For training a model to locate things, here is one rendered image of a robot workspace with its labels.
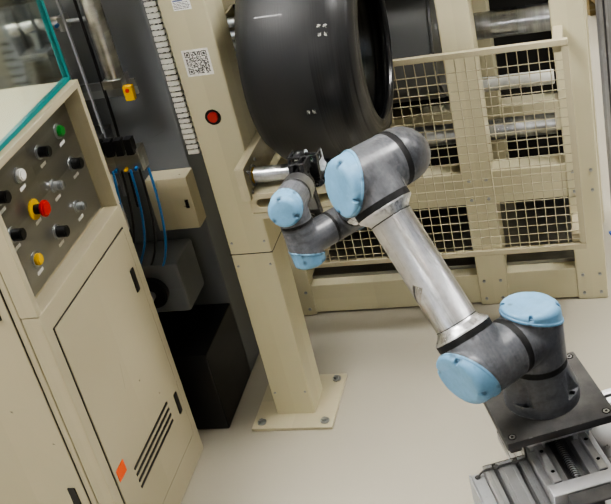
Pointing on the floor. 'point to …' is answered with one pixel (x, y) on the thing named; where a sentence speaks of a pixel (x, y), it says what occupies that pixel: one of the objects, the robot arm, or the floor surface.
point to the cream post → (258, 247)
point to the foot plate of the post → (265, 420)
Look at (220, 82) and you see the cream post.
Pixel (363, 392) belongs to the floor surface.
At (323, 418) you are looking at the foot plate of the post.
